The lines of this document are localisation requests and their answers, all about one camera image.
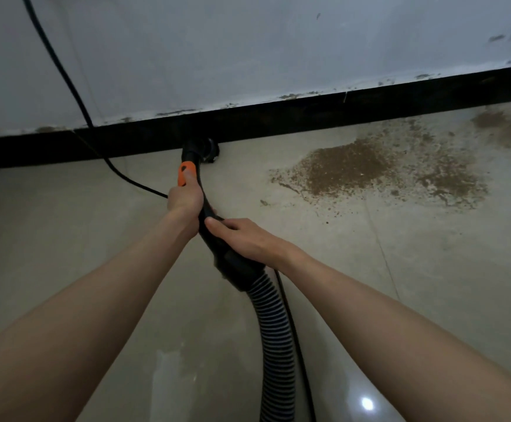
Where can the brown dirt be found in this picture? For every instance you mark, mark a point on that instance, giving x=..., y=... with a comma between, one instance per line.
x=348, y=166

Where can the person's left hand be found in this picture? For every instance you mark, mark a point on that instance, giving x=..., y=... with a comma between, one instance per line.
x=185, y=206

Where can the person's right forearm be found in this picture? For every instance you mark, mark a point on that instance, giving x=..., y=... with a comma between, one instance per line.
x=413, y=347

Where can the person's right hand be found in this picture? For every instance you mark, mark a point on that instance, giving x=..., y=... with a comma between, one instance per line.
x=251, y=241

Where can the person's left forearm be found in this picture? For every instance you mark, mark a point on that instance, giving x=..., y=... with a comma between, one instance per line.
x=71, y=329

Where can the black baseboard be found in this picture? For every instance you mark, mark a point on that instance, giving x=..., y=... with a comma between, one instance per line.
x=282, y=114

